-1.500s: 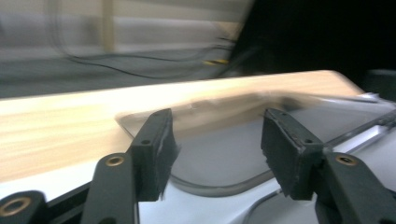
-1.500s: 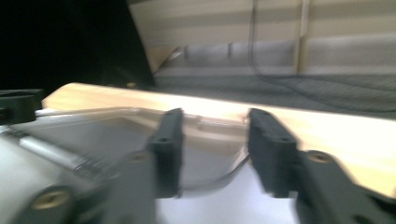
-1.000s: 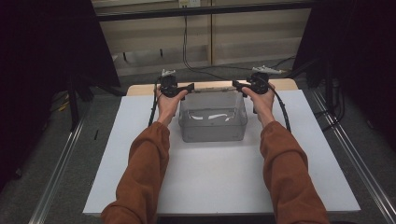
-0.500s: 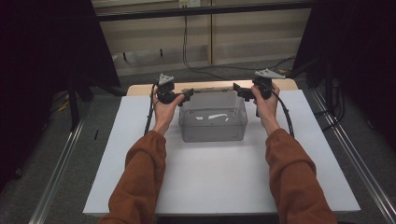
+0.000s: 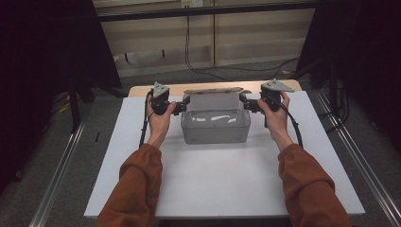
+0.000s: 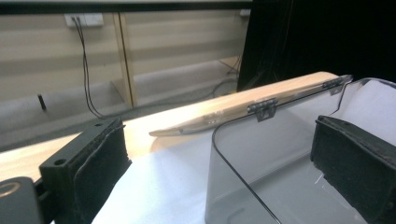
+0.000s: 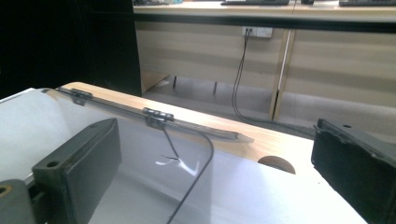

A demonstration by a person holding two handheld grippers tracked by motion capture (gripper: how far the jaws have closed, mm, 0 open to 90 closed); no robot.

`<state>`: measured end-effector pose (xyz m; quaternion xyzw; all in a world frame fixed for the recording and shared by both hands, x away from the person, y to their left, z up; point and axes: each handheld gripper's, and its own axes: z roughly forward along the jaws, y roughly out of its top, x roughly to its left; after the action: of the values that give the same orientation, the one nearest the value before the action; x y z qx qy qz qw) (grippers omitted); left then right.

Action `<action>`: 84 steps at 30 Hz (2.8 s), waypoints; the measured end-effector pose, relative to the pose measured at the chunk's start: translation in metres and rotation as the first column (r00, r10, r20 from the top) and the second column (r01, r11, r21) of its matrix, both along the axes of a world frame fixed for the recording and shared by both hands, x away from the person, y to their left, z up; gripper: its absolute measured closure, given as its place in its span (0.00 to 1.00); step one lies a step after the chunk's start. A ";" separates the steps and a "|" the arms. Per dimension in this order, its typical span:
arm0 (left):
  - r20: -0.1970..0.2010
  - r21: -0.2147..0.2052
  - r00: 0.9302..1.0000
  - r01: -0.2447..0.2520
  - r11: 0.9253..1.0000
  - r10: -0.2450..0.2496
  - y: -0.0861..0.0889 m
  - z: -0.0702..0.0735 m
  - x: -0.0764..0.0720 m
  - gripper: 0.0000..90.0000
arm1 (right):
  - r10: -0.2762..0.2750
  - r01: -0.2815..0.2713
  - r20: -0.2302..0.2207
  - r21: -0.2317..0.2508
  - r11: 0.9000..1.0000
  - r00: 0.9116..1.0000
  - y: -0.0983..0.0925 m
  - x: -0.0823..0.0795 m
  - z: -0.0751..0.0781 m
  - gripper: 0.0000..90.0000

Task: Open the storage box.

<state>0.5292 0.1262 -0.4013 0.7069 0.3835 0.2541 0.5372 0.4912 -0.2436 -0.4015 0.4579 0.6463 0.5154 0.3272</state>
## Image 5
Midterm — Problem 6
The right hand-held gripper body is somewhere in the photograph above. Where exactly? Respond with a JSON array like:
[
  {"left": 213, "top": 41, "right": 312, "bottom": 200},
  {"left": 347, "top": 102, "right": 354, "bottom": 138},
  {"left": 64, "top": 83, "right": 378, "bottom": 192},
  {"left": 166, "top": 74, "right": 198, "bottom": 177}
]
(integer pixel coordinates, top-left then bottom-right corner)
[{"left": 260, "top": 79, "right": 296, "bottom": 114}]

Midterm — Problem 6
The black hanging cable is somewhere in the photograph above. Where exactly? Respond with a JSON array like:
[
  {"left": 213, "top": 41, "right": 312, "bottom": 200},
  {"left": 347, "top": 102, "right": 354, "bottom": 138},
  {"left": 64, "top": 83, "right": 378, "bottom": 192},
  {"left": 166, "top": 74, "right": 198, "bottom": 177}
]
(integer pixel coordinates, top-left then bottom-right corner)
[{"left": 183, "top": 15, "right": 301, "bottom": 82}]

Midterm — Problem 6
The person's right hand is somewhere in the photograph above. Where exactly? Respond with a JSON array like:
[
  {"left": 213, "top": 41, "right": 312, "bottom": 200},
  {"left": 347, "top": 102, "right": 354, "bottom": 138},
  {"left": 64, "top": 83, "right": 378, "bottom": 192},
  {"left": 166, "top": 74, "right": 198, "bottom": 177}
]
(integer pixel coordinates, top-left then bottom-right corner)
[{"left": 256, "top": 91, "right": 295, "bottom": 152}]

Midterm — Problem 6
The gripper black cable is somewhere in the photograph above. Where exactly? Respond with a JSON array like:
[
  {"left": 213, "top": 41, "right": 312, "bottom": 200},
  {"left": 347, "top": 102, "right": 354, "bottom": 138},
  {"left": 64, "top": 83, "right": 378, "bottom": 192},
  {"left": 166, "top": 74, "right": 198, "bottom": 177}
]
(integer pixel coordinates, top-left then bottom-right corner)
[
  {"left": 138, "top": 89, "right": 154, "bottom": 149},
  {"left": 267, "top": 96, "right": 305, "bottom": 149}
]

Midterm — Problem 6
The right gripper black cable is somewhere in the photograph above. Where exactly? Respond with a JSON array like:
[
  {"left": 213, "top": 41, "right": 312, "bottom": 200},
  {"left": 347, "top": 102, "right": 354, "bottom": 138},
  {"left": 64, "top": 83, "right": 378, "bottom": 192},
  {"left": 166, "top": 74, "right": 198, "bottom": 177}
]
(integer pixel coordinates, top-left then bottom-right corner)
[{"left": 267, "top": 96, "right": 305, "bottom": 149}]

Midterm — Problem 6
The wooden table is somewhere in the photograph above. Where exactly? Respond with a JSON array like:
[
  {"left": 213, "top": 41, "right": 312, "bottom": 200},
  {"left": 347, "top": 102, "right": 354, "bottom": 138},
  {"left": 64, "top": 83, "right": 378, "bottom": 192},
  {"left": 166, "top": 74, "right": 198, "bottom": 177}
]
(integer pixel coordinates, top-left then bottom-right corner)
[{"left": 127, "top": 79, "right": 304, "bottom": 98}]

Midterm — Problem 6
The white wall socket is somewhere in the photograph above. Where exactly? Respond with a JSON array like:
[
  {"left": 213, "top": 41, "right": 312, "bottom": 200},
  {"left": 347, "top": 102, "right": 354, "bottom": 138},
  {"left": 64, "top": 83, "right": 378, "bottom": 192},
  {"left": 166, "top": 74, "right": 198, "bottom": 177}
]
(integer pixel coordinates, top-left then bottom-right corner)
[{"left": 181, "top": 0, "right": 204, "bottom": 9}]

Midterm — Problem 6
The clear plastic storage box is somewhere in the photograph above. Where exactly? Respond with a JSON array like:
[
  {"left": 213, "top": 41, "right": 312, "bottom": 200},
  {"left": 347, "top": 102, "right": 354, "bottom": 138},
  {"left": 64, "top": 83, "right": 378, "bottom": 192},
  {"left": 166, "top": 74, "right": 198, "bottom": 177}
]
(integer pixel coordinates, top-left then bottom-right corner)
[{"left": 181, "top": 107, "right": 253, "bottom": 146}]

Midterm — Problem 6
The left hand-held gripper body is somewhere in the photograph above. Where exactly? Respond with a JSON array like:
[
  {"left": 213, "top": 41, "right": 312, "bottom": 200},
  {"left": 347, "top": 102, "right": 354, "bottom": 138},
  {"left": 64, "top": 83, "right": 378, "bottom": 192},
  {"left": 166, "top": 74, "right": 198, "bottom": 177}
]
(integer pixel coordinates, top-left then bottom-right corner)
[{"left": 150, "top": 81, "right": 180, "bottom": 115}]

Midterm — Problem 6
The person's left hand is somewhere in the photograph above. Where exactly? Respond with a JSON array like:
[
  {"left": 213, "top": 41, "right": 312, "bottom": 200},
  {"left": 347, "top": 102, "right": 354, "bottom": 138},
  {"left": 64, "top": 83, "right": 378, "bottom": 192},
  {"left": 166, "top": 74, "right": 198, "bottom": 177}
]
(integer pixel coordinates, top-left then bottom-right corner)
[{"left": 146, "top": 95, "right": 178, "bottom": 149}]

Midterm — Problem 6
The yellow cable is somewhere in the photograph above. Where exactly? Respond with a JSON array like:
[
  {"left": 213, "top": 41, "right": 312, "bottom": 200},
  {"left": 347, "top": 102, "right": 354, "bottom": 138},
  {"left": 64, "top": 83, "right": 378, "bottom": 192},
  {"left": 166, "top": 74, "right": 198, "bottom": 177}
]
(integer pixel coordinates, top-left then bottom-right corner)
[{"left": 57, "top": 94, "right": 72, "bottom": 114}]

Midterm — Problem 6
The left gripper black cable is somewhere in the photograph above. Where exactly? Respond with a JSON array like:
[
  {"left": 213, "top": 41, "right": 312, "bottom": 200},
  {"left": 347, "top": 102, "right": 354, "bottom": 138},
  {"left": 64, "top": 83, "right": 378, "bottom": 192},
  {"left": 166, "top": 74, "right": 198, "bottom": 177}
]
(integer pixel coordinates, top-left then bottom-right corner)
[{"left": 138, "top": 89, "right": 154, "bottom": 149}]

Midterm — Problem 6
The black metal stand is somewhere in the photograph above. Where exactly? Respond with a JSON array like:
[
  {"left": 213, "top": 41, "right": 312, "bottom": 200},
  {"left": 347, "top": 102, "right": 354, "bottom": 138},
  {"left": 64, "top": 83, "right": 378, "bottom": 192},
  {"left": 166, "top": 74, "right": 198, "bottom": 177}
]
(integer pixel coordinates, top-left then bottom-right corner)
[
  {"left": 318, "top": 60, "right": 352, "bottom": 134},
  {"left": 66, "top": 70, "right": 96, "bottom": 134}
]

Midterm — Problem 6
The white board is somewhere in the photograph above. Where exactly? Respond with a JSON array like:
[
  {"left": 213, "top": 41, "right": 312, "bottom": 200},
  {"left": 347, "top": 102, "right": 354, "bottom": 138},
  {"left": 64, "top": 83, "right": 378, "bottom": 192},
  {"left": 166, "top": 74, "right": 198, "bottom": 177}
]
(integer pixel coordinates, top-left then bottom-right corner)
[{"left": 83, "top": 91, "right": 367, "bottom": 219}]

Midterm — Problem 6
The black curtain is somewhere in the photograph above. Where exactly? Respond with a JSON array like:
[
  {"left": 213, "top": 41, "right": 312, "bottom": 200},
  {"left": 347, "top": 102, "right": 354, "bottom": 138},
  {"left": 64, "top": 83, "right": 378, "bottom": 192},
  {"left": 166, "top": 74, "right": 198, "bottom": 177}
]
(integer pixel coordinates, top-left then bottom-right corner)
[
  {"left": 295, "top": 0, "right": 401, "bottom": 154},
  {"left": 0, "top": 0, "right": 123, "bottom": 193}
]

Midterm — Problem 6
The black horizontal bar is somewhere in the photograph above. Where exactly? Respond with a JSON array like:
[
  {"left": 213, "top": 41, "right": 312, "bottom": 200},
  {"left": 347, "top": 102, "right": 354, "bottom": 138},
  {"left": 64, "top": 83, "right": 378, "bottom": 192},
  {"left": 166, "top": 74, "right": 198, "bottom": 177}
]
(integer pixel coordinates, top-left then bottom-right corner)
[{"left": 96, "top": 1, "right": 320, "bottom": 23}]

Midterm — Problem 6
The aluminium floor rail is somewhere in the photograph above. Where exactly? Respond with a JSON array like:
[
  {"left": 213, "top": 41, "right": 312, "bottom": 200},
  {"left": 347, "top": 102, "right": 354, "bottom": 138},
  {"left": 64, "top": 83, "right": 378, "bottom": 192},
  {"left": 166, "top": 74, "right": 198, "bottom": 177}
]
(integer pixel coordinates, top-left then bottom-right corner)
[
  {"left": 27, "top": 103, "right": 93, "bottom": 227},
  {"left": 311, "top": 89, "right": 401, "bottom": 227}
]

